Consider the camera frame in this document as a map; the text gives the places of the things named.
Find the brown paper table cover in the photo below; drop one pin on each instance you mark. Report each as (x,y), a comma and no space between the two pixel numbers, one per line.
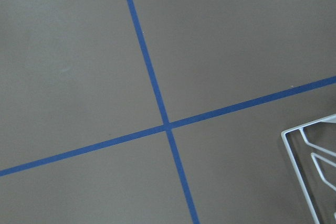
(159,111)

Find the white wire cup rack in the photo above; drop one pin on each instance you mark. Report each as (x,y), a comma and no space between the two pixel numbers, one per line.
(311,150)

